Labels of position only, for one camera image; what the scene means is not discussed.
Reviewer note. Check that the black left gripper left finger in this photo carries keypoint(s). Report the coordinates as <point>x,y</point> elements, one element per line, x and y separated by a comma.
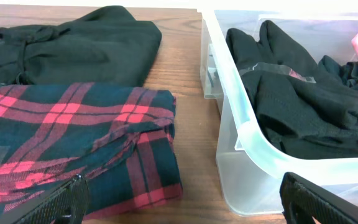
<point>64,204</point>

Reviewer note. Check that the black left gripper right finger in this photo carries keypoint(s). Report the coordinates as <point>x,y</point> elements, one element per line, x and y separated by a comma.
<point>307,203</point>

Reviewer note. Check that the clear plastic storage bin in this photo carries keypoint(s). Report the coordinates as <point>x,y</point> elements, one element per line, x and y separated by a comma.
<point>250,168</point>

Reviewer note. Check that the red navy plaid shirt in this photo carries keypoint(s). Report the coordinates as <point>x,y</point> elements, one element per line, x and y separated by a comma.
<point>119,138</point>

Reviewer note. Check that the black garment with tape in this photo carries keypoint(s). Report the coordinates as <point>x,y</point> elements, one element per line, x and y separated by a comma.
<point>302,110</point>

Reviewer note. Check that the dark navy garment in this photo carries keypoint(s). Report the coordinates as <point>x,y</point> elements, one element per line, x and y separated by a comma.
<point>347,74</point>

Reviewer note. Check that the large black hoodie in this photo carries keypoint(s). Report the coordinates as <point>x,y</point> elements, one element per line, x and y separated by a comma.
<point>107,45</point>

